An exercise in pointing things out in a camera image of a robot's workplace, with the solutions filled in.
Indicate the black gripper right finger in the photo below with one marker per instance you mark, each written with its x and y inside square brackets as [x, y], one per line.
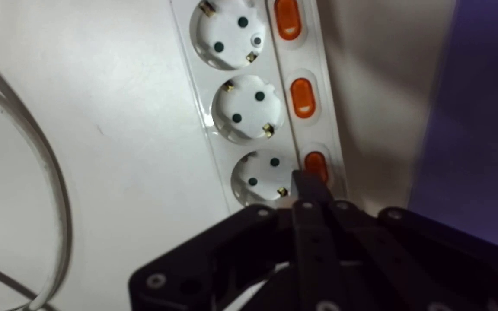
[425, 265]

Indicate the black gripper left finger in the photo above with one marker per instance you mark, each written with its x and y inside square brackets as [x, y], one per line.
[315, 258]

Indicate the purple paper sheet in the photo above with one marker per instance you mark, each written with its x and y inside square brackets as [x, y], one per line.
[457, 179]

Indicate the white extension cord power strip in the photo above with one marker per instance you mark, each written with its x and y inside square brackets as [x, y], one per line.
[261, 87]

